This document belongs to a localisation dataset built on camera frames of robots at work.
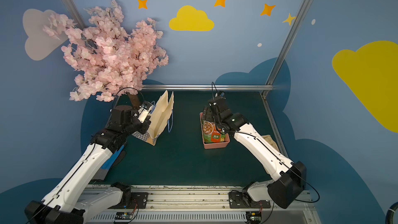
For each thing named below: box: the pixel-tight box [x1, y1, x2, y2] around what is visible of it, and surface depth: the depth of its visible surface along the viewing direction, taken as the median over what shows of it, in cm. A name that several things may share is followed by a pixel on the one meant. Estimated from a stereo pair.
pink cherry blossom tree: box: [43, 0, 169, 112], surface depth 66 cm
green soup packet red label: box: [202, 120, 226, 144], surface depth 95 cm
